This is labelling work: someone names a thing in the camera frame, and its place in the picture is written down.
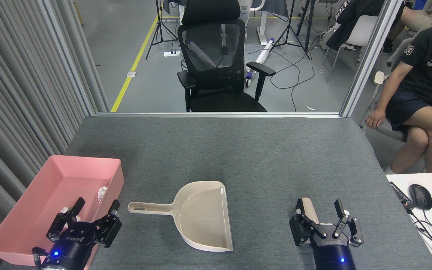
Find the pink plastic bin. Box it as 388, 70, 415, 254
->
0, 155, 125, 270

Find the black floor cable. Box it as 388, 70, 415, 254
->
268, 36, 338, 112

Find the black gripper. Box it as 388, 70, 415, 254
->
289, 198, 364, 270
42, 198, 123, 270

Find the black tripod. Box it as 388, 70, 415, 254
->
145, 0, 179, 60
274, 0, 311, 60

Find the grey upholstered chair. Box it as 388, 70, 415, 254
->
359, 37, 432, 143

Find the white stand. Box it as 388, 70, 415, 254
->
238, 0, 273, 46

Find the black flat device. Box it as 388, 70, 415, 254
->
389, 181, 416, 210

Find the white chair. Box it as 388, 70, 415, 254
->
322, 15, 380, 85

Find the black jacket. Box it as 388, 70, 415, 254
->
327, 0, 386, 51

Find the silver frame rail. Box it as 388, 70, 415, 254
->
96, 111, 342, 119

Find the beige plastic dustpan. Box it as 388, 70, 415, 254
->
127, 181, 234, 252

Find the seated person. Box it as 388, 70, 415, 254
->
383, 0, 432, 54

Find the grey pleated curtain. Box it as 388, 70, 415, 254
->
0, 0, 110, 270

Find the black computer mouse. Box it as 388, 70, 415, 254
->
408, 184, 432, 210

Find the black mesh office chair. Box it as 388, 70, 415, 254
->
177, 0, 276, 113

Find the beige hand brush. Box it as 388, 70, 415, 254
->
299, 198, 320, 224

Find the black desk cable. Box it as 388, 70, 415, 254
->
406, 207, 432, 250

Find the person's right hand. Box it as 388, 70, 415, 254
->
365, 109, 386, 131

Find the white blue floor device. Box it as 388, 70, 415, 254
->
255, 37, 275, 66

